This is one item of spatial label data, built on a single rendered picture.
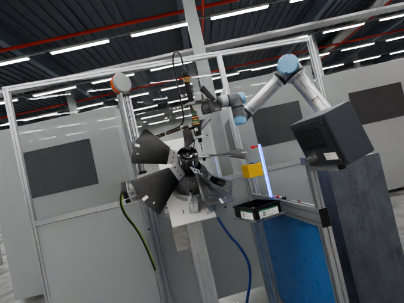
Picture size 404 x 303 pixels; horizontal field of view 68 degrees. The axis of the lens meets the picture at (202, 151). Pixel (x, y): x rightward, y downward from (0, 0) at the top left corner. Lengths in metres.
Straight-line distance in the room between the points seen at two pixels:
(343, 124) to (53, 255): 2.21
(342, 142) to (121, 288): 2.03
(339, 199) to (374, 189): 0.20
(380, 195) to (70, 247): 2.14
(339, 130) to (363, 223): 0.88
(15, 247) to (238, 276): 2.71
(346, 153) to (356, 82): 4.52
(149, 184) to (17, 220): 2.78
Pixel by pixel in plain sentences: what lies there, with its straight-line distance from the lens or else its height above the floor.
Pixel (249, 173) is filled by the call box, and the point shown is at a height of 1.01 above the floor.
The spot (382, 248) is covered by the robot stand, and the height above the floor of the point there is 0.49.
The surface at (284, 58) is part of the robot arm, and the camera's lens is 1.78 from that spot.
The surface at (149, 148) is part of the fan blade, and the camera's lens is 1.82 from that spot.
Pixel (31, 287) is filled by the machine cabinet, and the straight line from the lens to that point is 4.32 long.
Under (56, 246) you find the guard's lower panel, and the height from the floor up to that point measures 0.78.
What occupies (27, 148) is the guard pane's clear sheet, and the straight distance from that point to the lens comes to 2.65.
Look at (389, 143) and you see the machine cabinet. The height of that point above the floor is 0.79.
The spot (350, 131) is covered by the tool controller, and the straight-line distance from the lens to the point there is 1.10.
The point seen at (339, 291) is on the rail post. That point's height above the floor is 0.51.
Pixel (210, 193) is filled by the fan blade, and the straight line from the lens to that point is 1.55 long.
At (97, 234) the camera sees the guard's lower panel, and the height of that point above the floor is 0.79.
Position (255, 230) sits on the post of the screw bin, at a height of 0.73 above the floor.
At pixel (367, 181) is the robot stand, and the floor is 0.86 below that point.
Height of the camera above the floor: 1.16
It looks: 2 degrees up
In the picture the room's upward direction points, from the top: 13 degrees counter-clockwise
